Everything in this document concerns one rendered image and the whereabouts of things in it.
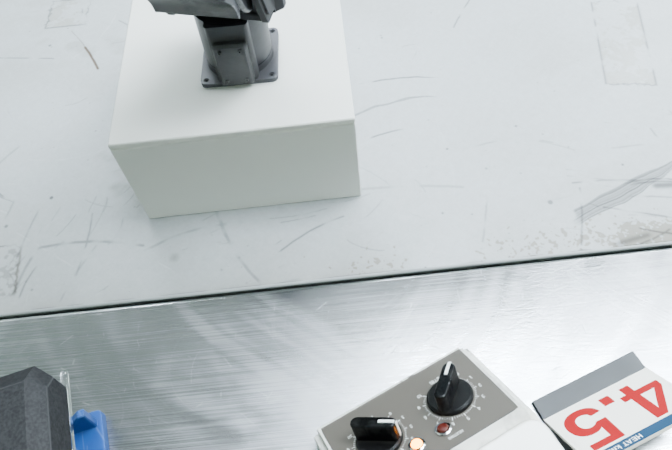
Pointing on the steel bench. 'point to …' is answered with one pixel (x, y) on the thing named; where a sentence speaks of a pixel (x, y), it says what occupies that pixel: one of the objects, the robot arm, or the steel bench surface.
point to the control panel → (424, 423)
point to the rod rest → (90, 430)
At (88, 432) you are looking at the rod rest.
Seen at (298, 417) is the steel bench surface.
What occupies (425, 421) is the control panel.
